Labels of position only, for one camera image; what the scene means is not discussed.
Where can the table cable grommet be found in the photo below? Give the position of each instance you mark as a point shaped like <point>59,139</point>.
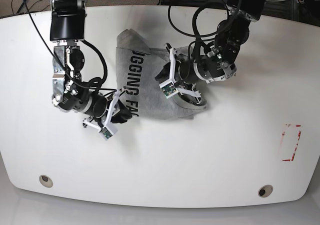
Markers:
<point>265,191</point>
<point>45,181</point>

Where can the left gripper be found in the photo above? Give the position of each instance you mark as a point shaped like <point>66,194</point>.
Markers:
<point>179,69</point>

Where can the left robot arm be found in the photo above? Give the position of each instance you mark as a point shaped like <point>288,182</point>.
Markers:
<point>210,57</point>

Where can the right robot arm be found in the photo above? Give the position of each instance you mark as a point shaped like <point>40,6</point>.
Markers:
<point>70,92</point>

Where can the red tape rectangle marking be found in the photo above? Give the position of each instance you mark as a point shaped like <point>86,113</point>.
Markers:
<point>289,142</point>

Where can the right table cable grommet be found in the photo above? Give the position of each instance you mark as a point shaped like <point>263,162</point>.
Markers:
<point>265,191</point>

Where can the grey t-shirt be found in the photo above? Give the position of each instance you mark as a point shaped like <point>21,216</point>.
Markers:
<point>136,67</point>

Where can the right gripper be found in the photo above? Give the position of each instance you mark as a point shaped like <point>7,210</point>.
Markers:
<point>107,110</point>

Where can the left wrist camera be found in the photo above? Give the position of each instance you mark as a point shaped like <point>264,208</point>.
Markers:
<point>168,88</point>

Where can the left table cable grommet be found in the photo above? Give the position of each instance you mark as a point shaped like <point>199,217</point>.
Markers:
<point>45,181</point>

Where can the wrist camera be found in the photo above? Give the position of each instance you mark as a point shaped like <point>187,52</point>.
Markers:
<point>168,88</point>
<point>107,132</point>

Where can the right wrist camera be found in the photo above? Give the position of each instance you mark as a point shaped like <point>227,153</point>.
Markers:
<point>107,132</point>

